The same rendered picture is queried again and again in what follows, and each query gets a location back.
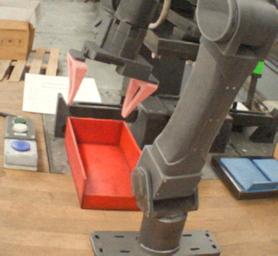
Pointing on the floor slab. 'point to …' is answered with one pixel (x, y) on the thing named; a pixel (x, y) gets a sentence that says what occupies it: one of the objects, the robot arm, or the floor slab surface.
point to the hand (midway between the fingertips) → (98, 105)
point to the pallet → (30, 65)
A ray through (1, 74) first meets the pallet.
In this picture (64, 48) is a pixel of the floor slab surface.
